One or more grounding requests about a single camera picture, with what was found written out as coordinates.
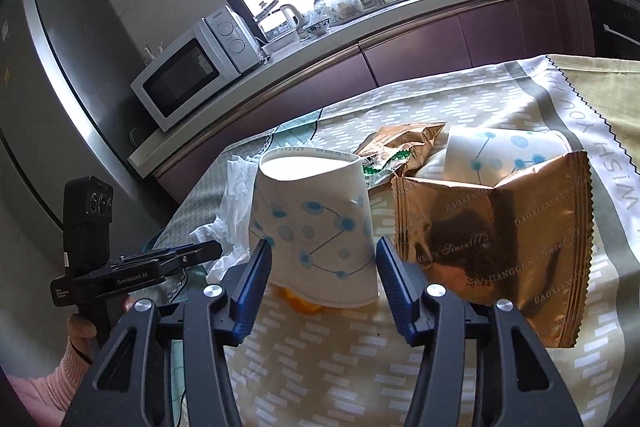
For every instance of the kitchen counter with purple cabinets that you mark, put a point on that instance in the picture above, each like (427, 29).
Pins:
(425, 37)

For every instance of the glass teapot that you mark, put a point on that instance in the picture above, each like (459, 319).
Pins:
(267, 19)

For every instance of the dash patterned tablecloth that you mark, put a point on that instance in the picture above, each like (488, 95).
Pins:
(325, 372)

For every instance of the grey round disc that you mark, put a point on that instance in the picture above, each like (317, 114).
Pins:
(136, 137)

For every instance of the white plastic bag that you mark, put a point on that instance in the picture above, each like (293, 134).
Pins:
(235, 197)

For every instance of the squashed dotted paper cup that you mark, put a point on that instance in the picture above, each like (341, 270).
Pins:
(320, 217)

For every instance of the blue and white bowl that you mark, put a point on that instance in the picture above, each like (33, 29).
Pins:
(318, 27)

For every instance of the black oven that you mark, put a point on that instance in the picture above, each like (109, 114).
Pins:
(615, 27)

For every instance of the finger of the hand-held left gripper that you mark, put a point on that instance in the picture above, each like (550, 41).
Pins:
(192, 253)

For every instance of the white electric kettle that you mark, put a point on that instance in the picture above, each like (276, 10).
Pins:
(290, 19)

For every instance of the silver refrigerator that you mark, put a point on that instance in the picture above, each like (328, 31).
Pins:
(75, 82)

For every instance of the person's left hand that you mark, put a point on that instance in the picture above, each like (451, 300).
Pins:
(82, 337)

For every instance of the white tray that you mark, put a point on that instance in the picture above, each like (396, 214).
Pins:
(285, 47)

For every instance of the yellow cloth with stitched edge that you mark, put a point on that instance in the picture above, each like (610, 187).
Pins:
(610, 92)

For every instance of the large gold snack wrapper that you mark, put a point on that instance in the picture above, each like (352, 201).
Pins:
(490, 232)

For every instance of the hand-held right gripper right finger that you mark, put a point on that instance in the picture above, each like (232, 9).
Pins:
(397, 294)

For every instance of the white microwave oven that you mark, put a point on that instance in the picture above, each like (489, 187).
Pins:
(180, 77)

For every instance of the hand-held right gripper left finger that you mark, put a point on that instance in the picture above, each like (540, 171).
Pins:
(249, 294)

